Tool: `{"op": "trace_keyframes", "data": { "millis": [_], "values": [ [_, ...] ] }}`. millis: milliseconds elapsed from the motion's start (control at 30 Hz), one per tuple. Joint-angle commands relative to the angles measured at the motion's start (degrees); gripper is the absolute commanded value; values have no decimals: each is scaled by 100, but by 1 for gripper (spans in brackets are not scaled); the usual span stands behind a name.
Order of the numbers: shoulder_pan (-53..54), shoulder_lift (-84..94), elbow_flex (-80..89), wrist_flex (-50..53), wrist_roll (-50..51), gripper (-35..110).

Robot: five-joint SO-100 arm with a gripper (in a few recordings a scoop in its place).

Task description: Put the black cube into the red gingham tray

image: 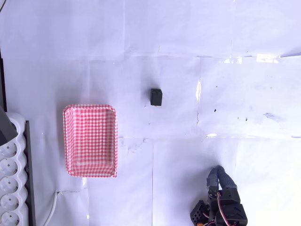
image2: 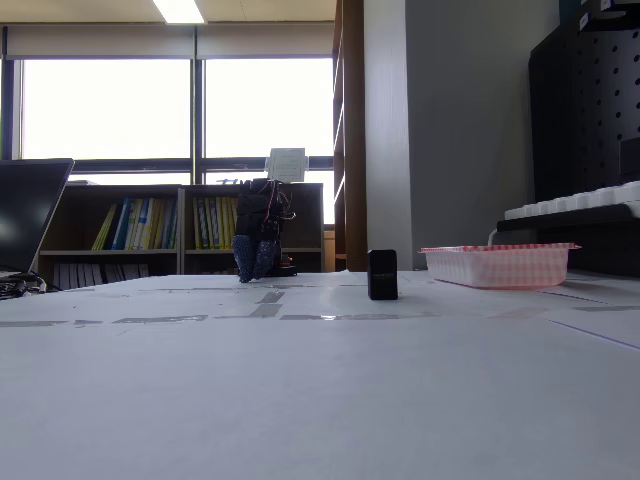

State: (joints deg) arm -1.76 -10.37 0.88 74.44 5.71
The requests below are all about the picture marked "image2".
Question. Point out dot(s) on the dark laptop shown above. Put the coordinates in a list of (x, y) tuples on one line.
[(25, 210)]

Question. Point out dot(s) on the low wooden bookshelf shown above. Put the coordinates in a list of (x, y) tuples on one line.
[(181, 225)]

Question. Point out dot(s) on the leaning yellow book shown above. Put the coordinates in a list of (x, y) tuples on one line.
[(104, 229)]

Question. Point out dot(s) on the ceiling light panel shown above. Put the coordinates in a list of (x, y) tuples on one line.
[(177, 11)]

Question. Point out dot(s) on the blue book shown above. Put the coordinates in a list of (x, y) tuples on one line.
[(120, 225)]

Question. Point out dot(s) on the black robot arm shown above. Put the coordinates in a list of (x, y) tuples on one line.
[(262, 197)]

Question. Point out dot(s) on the small black box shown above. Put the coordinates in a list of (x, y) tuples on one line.
[(382, 275)]

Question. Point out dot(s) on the narrow beige roller blind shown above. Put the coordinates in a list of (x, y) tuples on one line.
[(265, 40)]

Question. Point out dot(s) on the white power strip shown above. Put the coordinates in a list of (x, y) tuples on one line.
[(575, 202)]

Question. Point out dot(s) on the pink checkered tray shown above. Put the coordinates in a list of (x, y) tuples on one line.
[(500, 267)]

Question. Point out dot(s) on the white paper sign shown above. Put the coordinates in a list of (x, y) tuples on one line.
[(287, 165)]

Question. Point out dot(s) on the black shelf board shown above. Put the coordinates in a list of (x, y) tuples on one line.
[(600, 240)]

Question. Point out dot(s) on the wide beige roller blind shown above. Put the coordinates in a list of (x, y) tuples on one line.
[(100, 41)]

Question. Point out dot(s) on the black pegboard panel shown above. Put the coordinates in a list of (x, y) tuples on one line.
[(580, 115)]

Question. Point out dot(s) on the dark storage box with labels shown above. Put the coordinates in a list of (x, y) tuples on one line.
[(595, 12)]

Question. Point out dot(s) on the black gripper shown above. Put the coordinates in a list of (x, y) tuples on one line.
[(256, 231)]

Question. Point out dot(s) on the long grey tape strip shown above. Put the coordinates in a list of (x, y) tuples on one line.
[(160, 320)]

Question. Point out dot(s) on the dark grey box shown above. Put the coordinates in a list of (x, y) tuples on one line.
[(630, 160)]

